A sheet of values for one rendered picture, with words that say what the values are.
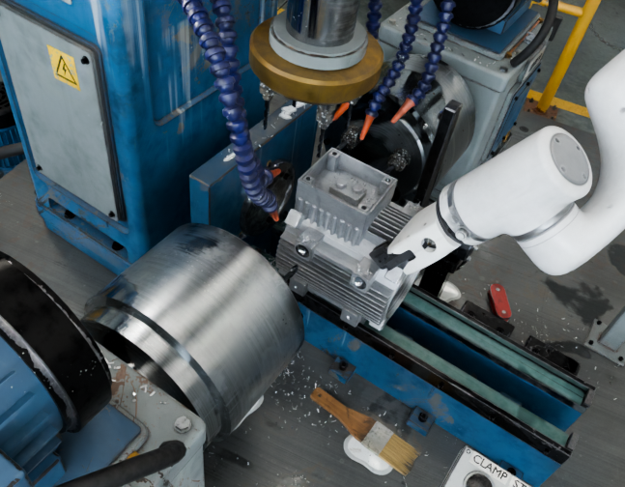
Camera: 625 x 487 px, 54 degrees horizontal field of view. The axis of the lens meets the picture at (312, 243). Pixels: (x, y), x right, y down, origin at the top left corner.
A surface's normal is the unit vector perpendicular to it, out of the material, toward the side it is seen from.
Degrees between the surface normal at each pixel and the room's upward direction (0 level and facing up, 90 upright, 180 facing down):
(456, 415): 90
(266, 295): 40
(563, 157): 29
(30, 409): 67
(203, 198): 90
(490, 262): 0
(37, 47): 90
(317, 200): 90
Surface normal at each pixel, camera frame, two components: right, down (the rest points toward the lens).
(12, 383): 0.71, -0.07
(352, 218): -0.53, 0.58
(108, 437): 0.12, -0.67
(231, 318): 0.54, -0.31
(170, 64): 0.82, 0.48
